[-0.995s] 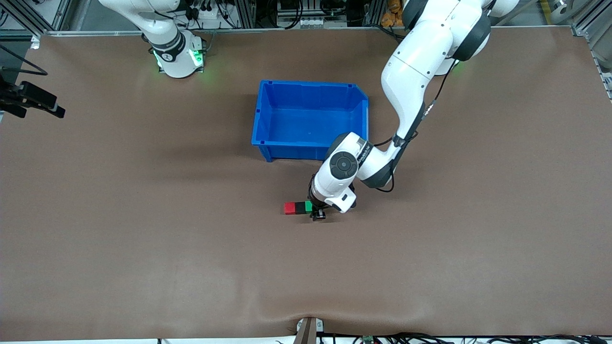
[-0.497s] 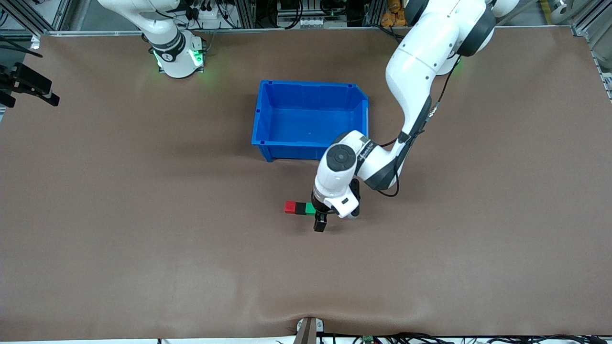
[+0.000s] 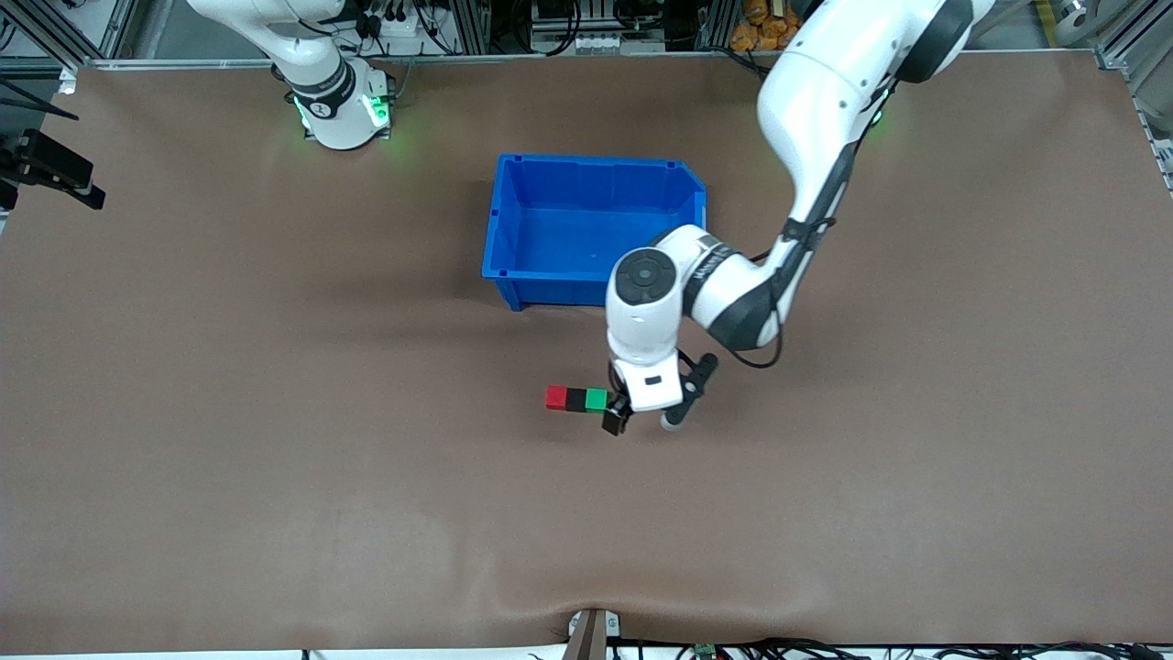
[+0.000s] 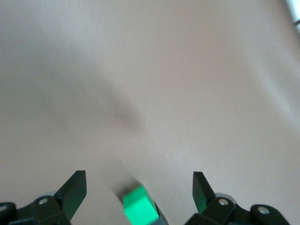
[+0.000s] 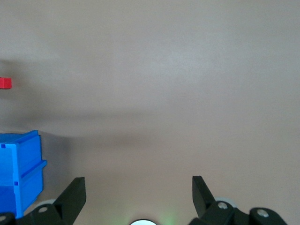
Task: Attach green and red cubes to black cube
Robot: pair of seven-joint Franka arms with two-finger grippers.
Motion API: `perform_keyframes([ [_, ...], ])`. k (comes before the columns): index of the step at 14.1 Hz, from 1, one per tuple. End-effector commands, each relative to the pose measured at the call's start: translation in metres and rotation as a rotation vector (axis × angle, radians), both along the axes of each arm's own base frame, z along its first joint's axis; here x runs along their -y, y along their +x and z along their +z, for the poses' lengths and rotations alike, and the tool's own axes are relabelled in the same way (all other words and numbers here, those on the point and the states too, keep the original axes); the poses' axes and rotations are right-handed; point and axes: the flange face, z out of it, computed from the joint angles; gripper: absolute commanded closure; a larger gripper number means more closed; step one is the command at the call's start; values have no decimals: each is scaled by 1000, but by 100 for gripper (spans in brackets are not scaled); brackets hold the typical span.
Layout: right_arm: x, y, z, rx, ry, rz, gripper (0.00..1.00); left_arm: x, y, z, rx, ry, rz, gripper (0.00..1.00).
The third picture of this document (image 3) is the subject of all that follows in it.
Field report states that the blue plastic storage bin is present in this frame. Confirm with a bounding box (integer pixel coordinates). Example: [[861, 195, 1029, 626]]
[[481, 153, 709, 314]]

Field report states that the metal table clamp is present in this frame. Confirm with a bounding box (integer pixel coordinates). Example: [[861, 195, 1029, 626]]
[[561, 608, 622, 660]]

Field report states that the brown table mat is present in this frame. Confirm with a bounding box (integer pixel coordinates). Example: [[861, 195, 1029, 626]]
[[0, 50, 1173, 655]]

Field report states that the white power strip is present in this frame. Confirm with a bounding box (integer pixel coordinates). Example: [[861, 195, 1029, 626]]
[[365, 0, 424, 39]]

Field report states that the aluminium frame profile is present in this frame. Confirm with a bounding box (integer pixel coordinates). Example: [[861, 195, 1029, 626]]
[[0, 0, 138, 63], [1095, 0, 1173, 104]]

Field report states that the bag of orange objects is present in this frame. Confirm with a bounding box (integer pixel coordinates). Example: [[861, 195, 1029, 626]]
[[730, 0, 807, 52]]

